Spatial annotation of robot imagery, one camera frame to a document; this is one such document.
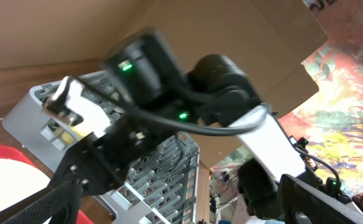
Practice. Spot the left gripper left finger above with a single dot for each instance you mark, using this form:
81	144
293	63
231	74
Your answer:
57	203

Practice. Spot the colourful painted wall hanging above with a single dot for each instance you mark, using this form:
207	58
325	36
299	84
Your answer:
306	60

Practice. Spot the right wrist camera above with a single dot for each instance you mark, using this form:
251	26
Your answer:
81	115

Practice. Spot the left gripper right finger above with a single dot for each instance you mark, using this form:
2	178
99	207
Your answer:
302	203

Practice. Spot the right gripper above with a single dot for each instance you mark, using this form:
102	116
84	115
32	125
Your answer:
104	162

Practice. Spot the red serving tray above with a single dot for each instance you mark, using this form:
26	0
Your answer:
8	152

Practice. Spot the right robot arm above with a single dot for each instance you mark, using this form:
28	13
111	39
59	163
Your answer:
159	100

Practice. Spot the grey dishwasher rack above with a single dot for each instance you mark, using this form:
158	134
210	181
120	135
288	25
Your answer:
159	188

